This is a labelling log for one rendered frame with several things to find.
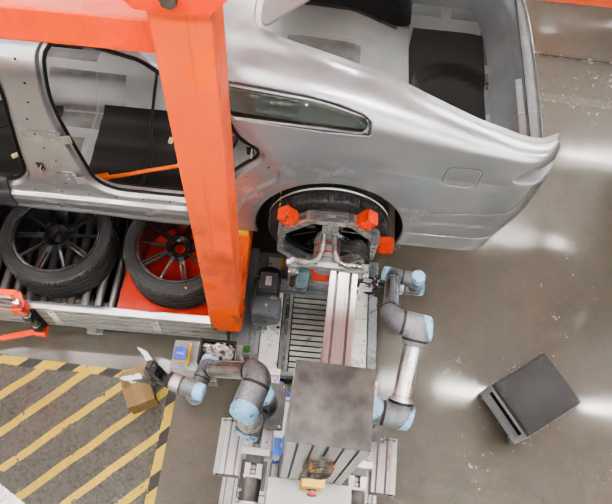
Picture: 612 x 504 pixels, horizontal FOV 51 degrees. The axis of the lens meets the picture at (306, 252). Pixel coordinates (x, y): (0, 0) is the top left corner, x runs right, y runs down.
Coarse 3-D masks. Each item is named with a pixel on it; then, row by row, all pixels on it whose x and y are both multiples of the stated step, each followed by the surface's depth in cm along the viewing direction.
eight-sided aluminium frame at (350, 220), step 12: (300, 216) 329; (312, 216) 324; (324, 216) 327; (336, 216) 327; (348, 216) 325; (288, 228) 332; (372, 228) 335; (372, 240) 337; (288, 252) 357; (300, 252) 366; (372, 252) 350
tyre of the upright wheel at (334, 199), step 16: (288, 192) 333; (304, 192) 327; (320, 192) 325; (336, 192) 324; (368, 192) 331; (272, 208) 344; (304, 208) 329; (336, 208) 327; (352, 208) 326; (368, 208) 328; (384, 208) 340; (272, 224) 347; (384, 224) 339; (288, 240) 363
